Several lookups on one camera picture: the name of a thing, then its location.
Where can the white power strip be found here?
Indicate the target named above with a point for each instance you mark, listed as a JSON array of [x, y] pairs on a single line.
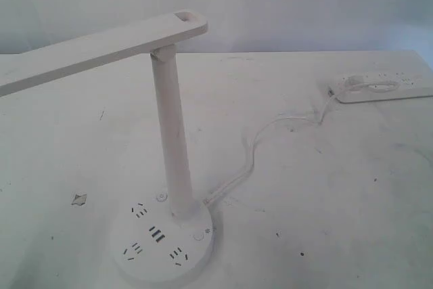
[[380, 86]]

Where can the white desk lamp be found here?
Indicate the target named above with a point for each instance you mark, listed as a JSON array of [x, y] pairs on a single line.
[[166, 239]]

